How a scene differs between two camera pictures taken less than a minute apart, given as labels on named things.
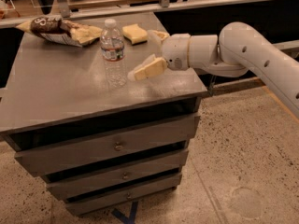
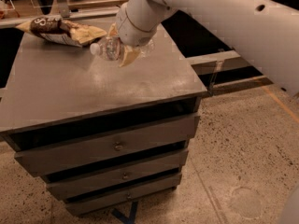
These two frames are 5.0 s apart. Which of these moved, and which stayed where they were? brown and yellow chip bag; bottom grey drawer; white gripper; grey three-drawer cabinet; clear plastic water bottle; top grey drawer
Moved: clear plastic water bottle; white gripper
Stayed: top grey drawer; bottom grey drawer; brown and yellow chip bag; grey three-drawer cabinet
